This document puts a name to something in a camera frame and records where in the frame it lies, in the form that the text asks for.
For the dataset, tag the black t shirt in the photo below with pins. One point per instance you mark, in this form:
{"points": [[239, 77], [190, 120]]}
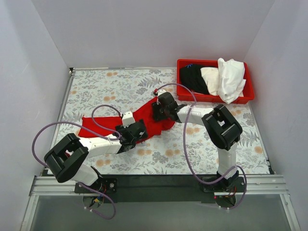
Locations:
{"points": [[190, 77]]}

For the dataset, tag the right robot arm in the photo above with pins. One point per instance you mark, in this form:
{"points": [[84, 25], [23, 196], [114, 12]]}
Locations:
{"points": [[223, 130]]}

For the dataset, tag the cream t shirt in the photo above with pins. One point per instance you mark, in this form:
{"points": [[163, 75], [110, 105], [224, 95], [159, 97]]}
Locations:
{"points": [[210, 76]]}

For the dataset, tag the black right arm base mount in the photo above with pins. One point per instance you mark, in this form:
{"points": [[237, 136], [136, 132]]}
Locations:
{"points": [[225, 186]]}

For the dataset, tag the red t shirt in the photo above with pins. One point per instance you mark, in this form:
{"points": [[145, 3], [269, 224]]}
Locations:
{"points": [[153, 128]]}

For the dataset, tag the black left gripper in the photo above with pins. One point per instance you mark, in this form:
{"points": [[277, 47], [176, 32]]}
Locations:
{"points": [[140, 130]]}

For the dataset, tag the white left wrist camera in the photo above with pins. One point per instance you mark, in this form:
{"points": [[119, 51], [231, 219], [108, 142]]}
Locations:
{"points": [[127, 119]]}

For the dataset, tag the floral patterned table mat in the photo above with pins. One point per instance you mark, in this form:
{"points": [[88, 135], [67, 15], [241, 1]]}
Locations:
{"points": [[180, 150]]}

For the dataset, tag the aluminium table frame rail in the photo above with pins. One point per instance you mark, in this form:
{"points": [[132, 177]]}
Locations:
{"points": [[266, 206]]}

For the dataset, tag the white t shirt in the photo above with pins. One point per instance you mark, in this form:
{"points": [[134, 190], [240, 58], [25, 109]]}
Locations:
{"points": [[231, 79]]}

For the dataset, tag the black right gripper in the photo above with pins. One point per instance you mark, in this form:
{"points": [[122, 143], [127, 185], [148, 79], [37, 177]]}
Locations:
{"points": [[157, 111]]}

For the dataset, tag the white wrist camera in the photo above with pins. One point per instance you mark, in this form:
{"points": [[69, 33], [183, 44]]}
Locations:
{"points": [[157, 93], [127, 119]]}

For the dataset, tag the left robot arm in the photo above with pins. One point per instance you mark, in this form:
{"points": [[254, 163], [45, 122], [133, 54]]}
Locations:
{"points": [[66, 158]]}

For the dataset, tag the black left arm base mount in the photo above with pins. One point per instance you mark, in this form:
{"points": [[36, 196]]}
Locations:
{"points": [[104, 185]]}

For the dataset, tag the red plastic bin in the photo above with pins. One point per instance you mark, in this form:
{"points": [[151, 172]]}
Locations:
{"points": [[184, 95]]}

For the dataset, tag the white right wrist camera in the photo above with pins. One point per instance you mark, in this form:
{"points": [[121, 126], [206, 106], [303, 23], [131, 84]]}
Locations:
{"points": [[157, 93]]}

